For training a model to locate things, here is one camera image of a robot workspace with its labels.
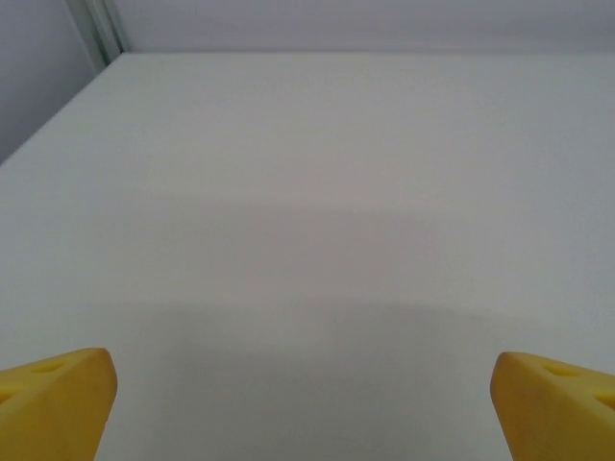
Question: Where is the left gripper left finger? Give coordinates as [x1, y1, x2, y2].
[0, 348, 118, 461]

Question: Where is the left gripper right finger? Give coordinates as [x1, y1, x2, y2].
[489, 352, 615, 461]

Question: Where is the aluminium frame post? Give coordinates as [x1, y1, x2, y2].
[66, 0, 130, 73]

